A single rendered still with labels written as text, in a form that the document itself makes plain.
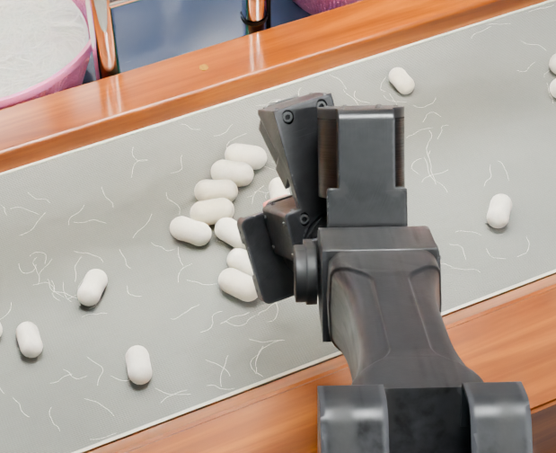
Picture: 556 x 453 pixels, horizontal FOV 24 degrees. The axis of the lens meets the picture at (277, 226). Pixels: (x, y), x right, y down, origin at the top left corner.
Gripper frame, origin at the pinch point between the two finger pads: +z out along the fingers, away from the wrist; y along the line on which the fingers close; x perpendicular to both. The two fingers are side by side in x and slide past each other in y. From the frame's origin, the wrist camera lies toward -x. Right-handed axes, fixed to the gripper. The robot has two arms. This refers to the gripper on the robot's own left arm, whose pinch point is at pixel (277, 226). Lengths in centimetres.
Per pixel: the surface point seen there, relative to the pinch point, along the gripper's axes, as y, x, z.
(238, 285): 3.5, 4.3, 3.5
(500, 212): -19.8, 5.7, 2.0
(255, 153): -3.6, -4.0, 13.1
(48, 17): 6.6, -20.1, 36.9
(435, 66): -24.7, -5.8, 18.4
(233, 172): -1.0, -3.2, 12.2
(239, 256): 2.3, 2.6, 5.5
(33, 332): 20.0, 2.8, 5.6
